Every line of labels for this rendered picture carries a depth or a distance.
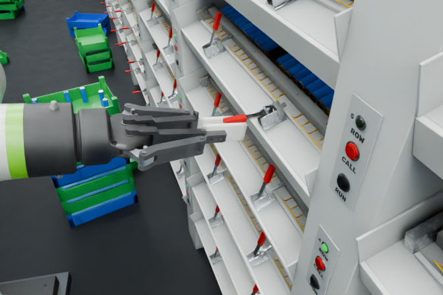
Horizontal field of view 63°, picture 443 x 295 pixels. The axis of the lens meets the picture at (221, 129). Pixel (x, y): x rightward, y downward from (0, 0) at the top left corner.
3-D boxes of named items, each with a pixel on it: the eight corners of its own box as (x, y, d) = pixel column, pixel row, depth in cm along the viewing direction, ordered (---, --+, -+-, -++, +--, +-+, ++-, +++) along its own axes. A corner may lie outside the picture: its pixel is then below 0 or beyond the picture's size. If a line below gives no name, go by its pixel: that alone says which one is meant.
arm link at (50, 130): (20, 124, 39) (24, 83, 45) (31, 203, 45) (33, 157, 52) (81, 122, 41) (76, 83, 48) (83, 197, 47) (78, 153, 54)
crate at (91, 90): (36, 140, 126) (29, 122, 121) (29, 112, 140) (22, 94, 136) (120, 116, 138) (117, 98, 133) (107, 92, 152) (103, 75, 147)
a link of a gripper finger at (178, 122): (122, 144, 51) (120, 138, 52) (196, 135, 56) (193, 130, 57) (124, 121, 49) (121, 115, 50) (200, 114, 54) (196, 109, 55)
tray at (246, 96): (315, 218, 49) (304, 175, 43) (186, 43, 94) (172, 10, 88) (440, 149, 50) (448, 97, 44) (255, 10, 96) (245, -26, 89)
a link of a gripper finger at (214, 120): (197, 136, 55) (195, 134, 56) (238, 133, 58) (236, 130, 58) (200, 120, 53) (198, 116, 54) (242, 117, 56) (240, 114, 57)
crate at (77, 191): (60, 203, 146) (55, 189, 141) (52, 172, 160) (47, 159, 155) (133, 176, 157) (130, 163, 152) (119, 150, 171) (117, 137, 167)
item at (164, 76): (185, 137, 124) (169, 107, 115) (148, 61, 169) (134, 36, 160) (237, 110, 125) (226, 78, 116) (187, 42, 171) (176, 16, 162)
